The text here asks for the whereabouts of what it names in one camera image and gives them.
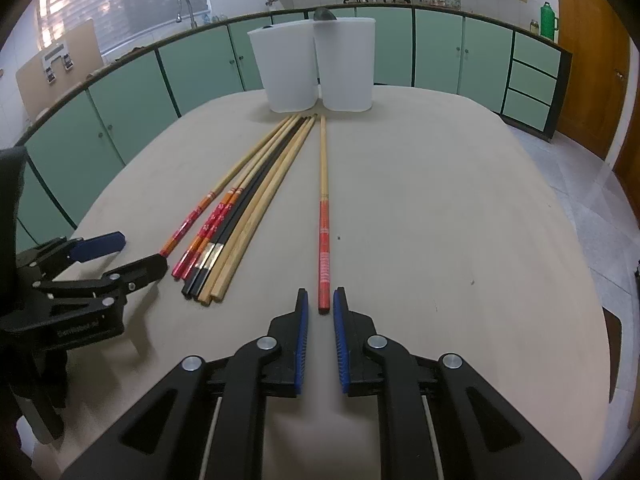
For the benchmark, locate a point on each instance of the grey spoon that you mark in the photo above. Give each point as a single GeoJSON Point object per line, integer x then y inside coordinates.
{"type": "Point", "coordinates": [325, 15]}

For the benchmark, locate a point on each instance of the green base cabinet row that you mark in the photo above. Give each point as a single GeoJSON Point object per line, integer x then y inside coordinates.
{"type": "Point", "coordinates": [440, 50]}

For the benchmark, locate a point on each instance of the chrome kitchen faucet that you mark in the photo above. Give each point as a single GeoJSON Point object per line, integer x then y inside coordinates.
{"type": "Point", "coordinates": [191, 12]}

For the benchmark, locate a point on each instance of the orange banded red chopstick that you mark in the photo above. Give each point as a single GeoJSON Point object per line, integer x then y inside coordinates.
{"type": "Point", "coordinates": [235, 177]}

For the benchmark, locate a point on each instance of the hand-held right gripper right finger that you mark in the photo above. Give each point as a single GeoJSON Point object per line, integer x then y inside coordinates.
{"type": "Point", "coordinates": [341, 340]}

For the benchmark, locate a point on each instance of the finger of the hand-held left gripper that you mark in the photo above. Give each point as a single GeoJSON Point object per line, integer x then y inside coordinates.
{"type": "Point", "coordinates": [97, 246]}
{"type": "Point", "coordinates": [145, 269]}

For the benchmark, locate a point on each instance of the brown wooden chair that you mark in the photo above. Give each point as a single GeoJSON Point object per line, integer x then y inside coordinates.
{"type": "Point", "coordinates": [612, 355]}

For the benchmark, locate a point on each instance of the white plastic utensil holder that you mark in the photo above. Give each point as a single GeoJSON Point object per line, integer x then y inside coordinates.
{"type": "Point", "coordinates": [347, 65]}
{"type": "Point", "coordinates": [282, 70]}

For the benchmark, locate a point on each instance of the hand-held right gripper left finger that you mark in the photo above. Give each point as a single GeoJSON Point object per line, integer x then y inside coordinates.
{"type": "Point", "coordinates": [300, 340]}

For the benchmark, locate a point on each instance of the green thermos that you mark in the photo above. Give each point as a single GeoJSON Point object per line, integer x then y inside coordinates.
{"type": "Point", "coordinates": [548, 22]}

